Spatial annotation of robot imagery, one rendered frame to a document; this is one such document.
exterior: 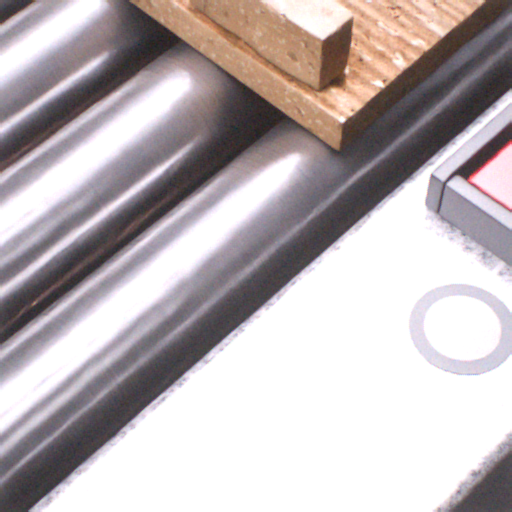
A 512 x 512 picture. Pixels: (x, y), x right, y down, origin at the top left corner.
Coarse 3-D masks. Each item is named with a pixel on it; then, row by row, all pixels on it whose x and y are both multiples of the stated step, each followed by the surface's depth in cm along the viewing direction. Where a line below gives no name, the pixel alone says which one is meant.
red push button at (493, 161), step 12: (492, 156) 43; (504, 156) 43; (480, 168) 43; (492, 168) 42; (504, 168) 42; (468, 180) 42; (480, 180) 42; (492, 180) 42; (504, 180) 42; (492, 192) 42; (504, 192) 42; (504, 204) 42
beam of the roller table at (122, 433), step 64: (320, 256) 42; (384, 256) 42; (448, 256) 42; (256, 320) 41; (320, 320) 41; (384, 320) 41; (192, 384) 40; (256, 384) 40; (320, 384) 40; (384, 384) 40; (448, 384) 40; (128, 448) 39; (192, 448) 39; (256, 448) 39; (320, 448) 39; (384, 448) 39; (448, 448) 39
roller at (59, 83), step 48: (48, 0) 48; (96, 0) 48; (0, 48) 46; (48, 48) 47; (96, 48) 47; (144, 48) 49; (0, 96) 46; (48, 96) 47; (96, 96) 48; (0, 144) 46
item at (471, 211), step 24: (504, 120) 43; (480, 144) 43; (504, 144) 44; (456, 168) 42; (432, 192) 43; (456, 192) 42; (480, 192) 42; (456, 216) 42; (480, 216) 41; (504, 216) 41; (480, 240) 42; (504, 240) 41
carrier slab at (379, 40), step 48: (144, 0) 47; (336, 0) 45; (384, 0) 45; (432, 0) 46; (480, 0) 46; (240, 48) 44; (384, 48) 44; (432, 48) 45; (288, 96) 44; (336, 96) 43; (384, 96) 44; (336, 144) 44
